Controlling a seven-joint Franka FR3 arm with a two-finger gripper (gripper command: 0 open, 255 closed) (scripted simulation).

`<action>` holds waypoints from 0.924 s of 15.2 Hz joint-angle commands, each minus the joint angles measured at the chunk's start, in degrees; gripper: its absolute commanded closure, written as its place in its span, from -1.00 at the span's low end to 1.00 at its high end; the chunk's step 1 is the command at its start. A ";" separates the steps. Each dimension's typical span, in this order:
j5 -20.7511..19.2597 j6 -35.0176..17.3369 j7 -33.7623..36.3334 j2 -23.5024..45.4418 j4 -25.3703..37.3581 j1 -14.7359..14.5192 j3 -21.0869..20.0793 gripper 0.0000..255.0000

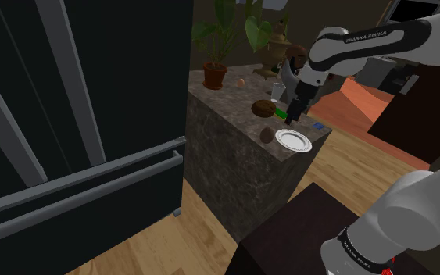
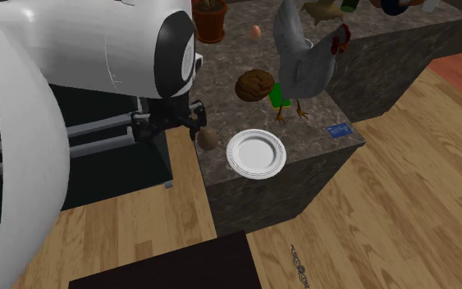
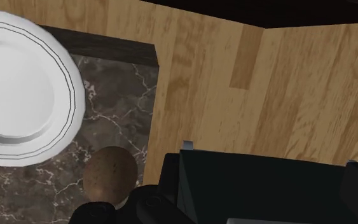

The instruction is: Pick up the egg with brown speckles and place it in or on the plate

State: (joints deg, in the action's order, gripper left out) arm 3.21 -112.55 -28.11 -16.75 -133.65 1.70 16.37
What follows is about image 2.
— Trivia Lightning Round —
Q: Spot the terracotta plant pot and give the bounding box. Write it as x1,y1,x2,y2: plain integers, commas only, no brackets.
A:
191,0,229,44

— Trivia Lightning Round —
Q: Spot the green bottle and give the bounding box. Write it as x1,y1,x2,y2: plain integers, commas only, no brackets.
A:
340,0,361,13

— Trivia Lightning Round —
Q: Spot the blue card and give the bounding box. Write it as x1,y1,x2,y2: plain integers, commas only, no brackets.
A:
326,122,354,140

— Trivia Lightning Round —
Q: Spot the tan duck figure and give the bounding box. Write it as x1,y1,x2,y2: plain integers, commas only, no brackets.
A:
300,0,345,26

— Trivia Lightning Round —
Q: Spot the grey chicken figure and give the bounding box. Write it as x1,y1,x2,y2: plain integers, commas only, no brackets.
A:
272,0,352,125

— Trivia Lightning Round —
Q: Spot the brown round cookie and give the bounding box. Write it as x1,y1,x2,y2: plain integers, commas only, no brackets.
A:
234,68,276,103

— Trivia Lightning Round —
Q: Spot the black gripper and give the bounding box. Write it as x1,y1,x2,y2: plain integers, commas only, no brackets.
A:
131,97,208,142

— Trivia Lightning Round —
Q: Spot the white plate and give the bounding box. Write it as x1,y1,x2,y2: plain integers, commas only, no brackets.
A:
225,128,287,181

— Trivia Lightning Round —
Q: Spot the brown egg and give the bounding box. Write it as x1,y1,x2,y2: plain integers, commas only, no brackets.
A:
196,127,220,152

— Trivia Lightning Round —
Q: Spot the dark brown furniture top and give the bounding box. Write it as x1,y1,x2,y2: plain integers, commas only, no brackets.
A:
67,229,263,289

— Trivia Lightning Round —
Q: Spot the dark blue round container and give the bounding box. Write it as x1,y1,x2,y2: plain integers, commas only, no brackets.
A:
379,0,415,17

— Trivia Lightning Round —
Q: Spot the dark robot stand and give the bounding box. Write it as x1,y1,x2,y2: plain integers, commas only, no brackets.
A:
0,83,174,223

